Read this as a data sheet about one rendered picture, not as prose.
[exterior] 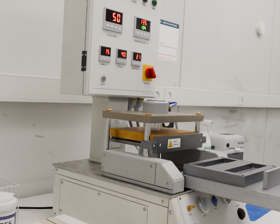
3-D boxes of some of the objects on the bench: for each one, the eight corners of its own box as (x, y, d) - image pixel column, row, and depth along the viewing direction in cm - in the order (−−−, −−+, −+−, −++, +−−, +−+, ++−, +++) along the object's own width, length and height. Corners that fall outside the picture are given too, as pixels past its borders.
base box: (51, 218, 118) (54, 166, 117) (130, 198, 146) (132, 154, 145) (195, 282, 83) (200, 207, 82) (261, 238, 111) (265, 182, 111)
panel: (200, 277, 84) (176, 197, 89) (254, 242, 107) (233, 179, 111) (207, 276, 83) (182, 195, 87) (260, 241, 106) (238, 177, 110)
